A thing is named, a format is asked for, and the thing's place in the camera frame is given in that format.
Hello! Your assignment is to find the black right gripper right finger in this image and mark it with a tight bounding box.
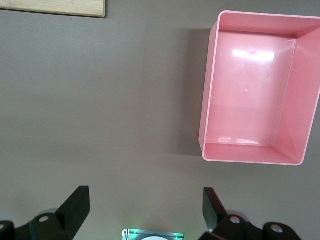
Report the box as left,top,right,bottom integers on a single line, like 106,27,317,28
199,187,301,240

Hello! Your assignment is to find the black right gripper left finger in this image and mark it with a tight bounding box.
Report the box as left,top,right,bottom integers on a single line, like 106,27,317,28
0,185,91,240

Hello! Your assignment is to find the pink plastic bin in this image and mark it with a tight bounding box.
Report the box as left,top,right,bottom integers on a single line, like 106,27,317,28
198,10,320,167

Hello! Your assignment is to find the wooden cutting board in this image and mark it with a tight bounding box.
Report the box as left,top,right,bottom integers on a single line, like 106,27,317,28
0,0,106,18

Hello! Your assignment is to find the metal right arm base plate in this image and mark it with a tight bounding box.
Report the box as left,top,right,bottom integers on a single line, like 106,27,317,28
121,228,185,240

